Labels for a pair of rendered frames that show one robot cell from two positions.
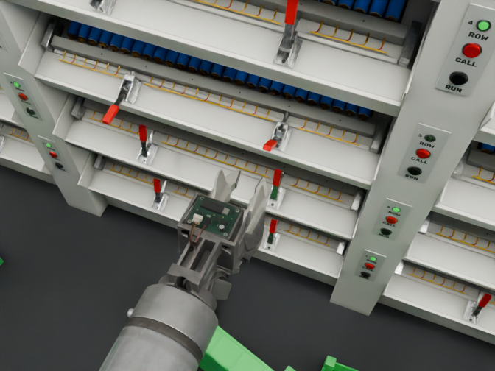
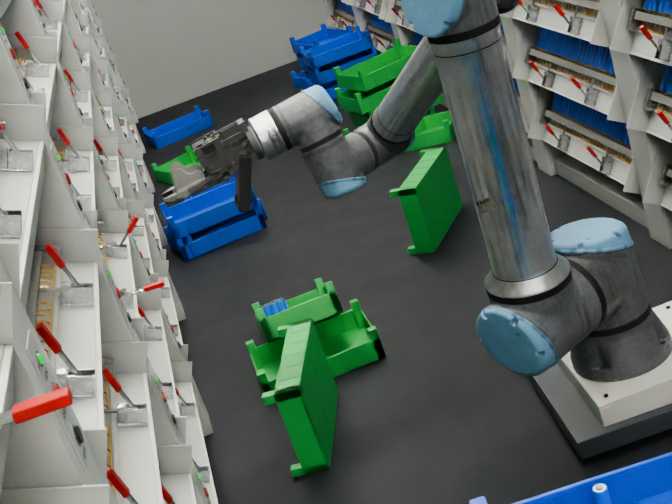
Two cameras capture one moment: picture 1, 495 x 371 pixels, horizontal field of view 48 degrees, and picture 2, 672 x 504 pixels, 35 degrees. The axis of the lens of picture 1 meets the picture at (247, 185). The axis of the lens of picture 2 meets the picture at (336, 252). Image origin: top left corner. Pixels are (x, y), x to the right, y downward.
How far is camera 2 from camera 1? 2.18 m
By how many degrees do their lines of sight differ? 84
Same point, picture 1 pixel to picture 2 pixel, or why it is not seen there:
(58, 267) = not seen: outside the picture
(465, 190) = not seen: hidden behind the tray
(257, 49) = (83, 174)
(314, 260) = (184, 393)
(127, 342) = (284, 108)
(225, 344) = (290, 351)
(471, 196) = not seen: hidden behind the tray
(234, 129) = (123, 269)
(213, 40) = (86, 182)
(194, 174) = (162, 372)
